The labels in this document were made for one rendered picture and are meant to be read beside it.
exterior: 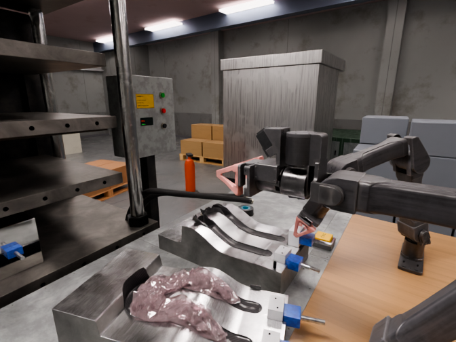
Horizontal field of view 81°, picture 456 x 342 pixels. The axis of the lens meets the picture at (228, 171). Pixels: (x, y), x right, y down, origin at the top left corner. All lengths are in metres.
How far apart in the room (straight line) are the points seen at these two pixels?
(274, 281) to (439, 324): 0.41
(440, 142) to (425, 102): 4.35
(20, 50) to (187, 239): 0.82
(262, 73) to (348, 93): 3.55
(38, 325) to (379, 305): 0.91
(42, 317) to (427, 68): 6.86
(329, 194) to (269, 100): 3.41
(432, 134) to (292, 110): 1.72
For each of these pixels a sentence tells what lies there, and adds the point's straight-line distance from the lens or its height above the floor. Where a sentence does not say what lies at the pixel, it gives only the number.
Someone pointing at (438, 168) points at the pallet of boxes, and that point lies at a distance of 2.63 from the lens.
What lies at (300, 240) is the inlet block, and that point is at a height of 0.92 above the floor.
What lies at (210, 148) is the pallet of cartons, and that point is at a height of 0.35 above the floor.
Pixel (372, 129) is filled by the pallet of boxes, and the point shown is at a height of 1.07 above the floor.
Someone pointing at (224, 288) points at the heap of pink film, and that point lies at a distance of 0.74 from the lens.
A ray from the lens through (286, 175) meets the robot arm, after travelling 0.52.
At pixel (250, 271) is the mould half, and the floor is 0.86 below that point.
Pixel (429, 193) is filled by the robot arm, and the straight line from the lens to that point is 0.48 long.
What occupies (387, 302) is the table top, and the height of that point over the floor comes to 0.80.
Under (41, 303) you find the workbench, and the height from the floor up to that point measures 0.80.
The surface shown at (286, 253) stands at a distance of 0.84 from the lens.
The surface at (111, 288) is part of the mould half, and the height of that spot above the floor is 0.91.
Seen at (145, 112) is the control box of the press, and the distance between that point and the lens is 1.43.
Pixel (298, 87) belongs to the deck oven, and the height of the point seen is 1.51.
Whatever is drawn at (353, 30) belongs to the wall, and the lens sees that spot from 7.26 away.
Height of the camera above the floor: 1.36
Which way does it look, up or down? 15 degrees down
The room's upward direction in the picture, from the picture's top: straight up
